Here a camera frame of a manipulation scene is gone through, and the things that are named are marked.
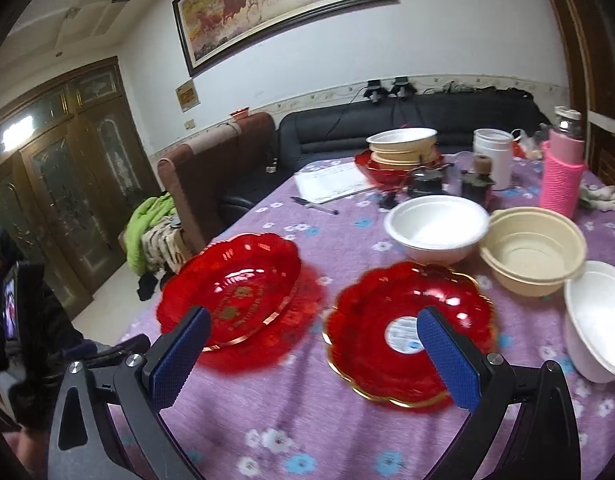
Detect beige plastic bowl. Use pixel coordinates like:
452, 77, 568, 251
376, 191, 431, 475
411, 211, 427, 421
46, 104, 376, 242
479, 207, 587, 297

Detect white paper sheet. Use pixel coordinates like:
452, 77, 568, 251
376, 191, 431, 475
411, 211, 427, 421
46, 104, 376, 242
294, 162, 373, 204

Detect red plate under stack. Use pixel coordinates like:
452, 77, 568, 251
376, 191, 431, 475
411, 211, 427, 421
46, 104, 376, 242
354, 150, 445, 188

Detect white foam bowl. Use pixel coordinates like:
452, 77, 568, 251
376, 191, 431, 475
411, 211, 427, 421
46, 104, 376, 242
563, 260, 615, 384
383, 195, 490, 266

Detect framed horse painting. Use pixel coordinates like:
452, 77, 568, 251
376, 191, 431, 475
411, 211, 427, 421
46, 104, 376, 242
172, 0, 399, 78

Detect small dark jar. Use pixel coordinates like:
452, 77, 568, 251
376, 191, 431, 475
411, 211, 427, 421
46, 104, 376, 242
460, 154, 495, 208

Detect pink sleeved water bottle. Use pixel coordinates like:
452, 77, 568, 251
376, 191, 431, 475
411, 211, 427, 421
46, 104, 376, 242
539, 106, 586, 219

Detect white plastic cup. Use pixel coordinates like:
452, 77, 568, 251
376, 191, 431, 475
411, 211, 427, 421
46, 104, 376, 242
472, 128, 513, 191

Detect red gold-rimmed flower plate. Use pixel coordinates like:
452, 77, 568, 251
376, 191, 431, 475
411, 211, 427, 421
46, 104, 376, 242
323, 261, 497, 412

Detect red transparent flower plate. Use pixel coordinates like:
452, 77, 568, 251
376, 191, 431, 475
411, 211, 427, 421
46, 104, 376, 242
156, 233, 303, 352

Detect black pen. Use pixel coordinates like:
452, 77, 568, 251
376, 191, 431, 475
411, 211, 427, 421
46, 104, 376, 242
291, 196, 339, 216

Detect purple floral tablecloth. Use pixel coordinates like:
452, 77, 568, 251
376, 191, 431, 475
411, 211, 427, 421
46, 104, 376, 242
108, 154, 615, 480

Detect brown armchair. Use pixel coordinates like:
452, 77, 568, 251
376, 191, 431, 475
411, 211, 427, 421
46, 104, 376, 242
156, 112, 275, 254

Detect wooden glass cabinet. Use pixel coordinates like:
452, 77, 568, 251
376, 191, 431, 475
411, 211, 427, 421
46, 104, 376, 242
0, 58, 158, 316

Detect white work gloves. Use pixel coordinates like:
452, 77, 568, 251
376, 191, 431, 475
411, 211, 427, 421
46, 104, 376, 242
579, 185, 615, 211

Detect seated person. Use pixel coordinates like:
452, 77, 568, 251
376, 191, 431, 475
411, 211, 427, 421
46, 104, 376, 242
0, 228, 85, 479

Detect black leather sofa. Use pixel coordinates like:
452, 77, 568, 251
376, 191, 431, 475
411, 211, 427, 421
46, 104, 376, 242
218, 87, 550, 226

